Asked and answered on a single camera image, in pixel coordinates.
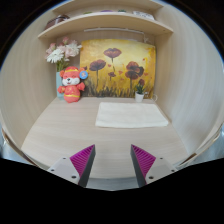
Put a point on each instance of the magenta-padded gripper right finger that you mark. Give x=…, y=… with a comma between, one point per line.
x=160, y=167

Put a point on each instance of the red plush mouse toy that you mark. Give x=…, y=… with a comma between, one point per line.
x=71, y=87

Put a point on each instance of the pink and white flower bouquet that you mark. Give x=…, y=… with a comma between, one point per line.
x=63, y=51

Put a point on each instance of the cream white towel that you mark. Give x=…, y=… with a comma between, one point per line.
x=131, y=115

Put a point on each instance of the light blue vase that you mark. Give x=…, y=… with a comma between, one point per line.
x=59, y=85

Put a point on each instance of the wooden shelf with items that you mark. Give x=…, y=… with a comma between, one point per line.
x=106, y=20

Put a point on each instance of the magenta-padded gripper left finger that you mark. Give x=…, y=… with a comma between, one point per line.
x=63, y=168

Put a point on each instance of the yellow poppy flower painting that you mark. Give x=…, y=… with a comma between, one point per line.
x=116, y=70

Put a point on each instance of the white light bar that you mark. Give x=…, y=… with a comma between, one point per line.
x=113, y=30

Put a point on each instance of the small potted green plant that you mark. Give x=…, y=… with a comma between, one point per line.
x=139, y=95

